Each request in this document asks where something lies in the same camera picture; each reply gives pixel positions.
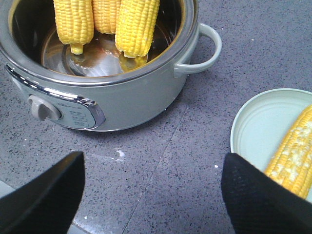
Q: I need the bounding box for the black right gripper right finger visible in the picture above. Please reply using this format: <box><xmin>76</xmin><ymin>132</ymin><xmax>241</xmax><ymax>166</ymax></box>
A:
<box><xmin>221</xmin><ymin>153</ymin><xmax>312</xmax><ymax>234</ymax></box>

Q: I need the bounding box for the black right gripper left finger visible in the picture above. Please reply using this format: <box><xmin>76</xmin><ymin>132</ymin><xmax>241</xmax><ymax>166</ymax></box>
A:
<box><xmin>0</xmin><ymin>152</ymin><xmax>85</xmax><ymax>234</ymax></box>

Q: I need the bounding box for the worn yellow corn cob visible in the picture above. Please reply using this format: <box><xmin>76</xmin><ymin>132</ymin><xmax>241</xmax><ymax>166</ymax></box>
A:
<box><xmin>264</xmin><ymin>105</ymin><xmax>312</xmax><ymax>199</ymax></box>

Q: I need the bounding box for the pale green round plate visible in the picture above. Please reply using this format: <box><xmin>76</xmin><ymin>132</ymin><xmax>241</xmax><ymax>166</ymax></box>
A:
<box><xmin>230</xmin><ymin>88</ymin><xmax>312</xmax><ymax>203</ymax></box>

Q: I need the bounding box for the pale green electric cooking pot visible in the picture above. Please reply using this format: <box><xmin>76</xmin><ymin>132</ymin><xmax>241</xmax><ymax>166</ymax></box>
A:
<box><xmin>0</xmin><ymin>0</ymin><xmax>222</xmax><ymax>132</ymax></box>

